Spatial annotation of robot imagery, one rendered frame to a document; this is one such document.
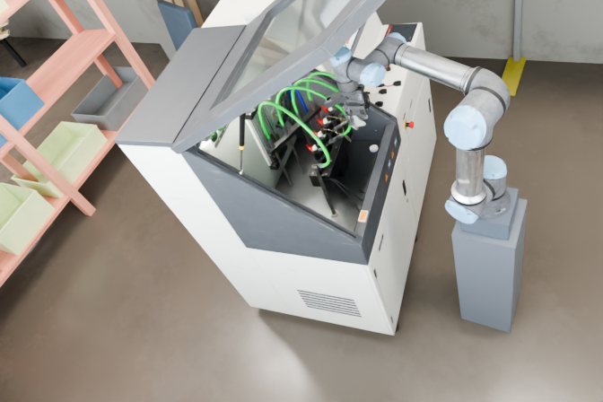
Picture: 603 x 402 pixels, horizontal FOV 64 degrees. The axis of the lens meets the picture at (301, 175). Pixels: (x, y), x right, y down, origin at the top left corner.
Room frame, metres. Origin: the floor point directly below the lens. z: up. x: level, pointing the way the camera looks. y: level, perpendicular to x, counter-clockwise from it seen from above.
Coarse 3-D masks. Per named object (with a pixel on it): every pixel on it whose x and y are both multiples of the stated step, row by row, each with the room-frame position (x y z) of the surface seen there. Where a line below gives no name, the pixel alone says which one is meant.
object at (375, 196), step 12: (384, 132) 1.56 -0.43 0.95; (396, 132) 1.57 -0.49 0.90; (384, 144) 1.49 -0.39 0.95; (396, 144) 1.55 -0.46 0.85; (384, 156) 1.42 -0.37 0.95; (396, 156) 1.52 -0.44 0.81; (372, 168) 1.39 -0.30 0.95; (384, 168) 1.38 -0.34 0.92; (372, 180) 1.32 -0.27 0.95; (384, 180) 1.36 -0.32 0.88; (372, 192) 1.27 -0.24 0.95; (384, 192) 1.33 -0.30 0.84; (372, 204) 1.22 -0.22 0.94; (372, 216) 1.19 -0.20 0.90; (360, 228) 1.13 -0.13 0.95; (372, 228) 1.17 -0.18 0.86; (372, 240) 1.14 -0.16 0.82
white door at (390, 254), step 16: (400, 160) 1.56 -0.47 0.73; (400, 176) 1.52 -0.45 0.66; (400, 192) 1.48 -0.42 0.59; (384, 208) 1.30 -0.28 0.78; (400, 208) 1.44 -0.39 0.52; (384, 224) 1.26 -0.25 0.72; (400, 224) 1.40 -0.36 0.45; (384, 240) 1.22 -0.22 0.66; (400, 240) 1.36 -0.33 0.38; (384, 256) 1.19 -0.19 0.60; (400, 256) 1.32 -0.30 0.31; (384, 272) 1.15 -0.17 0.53; (400, 272) 1.28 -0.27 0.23; (384, 288) 1.11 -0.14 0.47; (400, 288) 1.24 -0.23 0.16
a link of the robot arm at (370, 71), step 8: (368, 56) 1.30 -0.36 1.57; (376, 56) 1.29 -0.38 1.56; (384, 56) 1.28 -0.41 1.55; (352, 64) 1.30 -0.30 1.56; (360, 64) 1.28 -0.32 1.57; (368, 64) 1.26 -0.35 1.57; (376, 64) 1.25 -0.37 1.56; (384, 64) 1.27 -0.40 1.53; (352, 72) 1.28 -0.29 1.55; (360, 72) 1.26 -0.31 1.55; (368, 72) 1.23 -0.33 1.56; (376, 72) 1.22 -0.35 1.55; (384, 72) 1.24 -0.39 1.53; (360, 80) 1.25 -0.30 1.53; (368, 80) 1.22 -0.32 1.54; (376, 80) 1.22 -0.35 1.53
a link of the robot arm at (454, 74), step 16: (384, 48) 1.31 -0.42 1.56; (400, 48) 1.28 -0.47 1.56; (416, 48) 1.25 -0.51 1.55; (400, 64) 1.25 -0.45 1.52; (416, 64) 1.20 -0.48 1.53; (432, 64) 1.16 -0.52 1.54; (448, 64) 1.13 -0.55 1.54; (448, 80) 1.10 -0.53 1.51; (464, 80) 1.06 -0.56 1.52; (480, 80) 1.01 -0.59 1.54; (496, 80) 0.98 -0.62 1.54
